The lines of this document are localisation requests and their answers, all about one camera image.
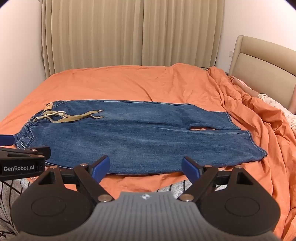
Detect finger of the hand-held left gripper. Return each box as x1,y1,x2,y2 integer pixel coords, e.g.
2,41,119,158
0,134,15,147
0,146,51,163

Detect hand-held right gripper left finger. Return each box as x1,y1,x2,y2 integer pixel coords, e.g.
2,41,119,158
35,155,114,202

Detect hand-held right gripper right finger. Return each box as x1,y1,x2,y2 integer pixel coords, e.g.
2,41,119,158
179,156,255,202

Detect blue denim pants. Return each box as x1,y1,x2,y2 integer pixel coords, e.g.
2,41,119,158
14,100,268,175

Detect grey sheet with black lines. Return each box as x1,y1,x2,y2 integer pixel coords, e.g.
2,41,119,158
0,173,193,235

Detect orange blanket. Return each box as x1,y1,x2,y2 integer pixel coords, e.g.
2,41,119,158
0,63,296,241

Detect beige padded bed headboard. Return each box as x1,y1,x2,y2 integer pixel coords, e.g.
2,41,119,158
228,35,296,109

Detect beige pleated curtain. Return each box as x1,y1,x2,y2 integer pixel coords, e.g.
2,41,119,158
141,0,224,67
41,0,145,79

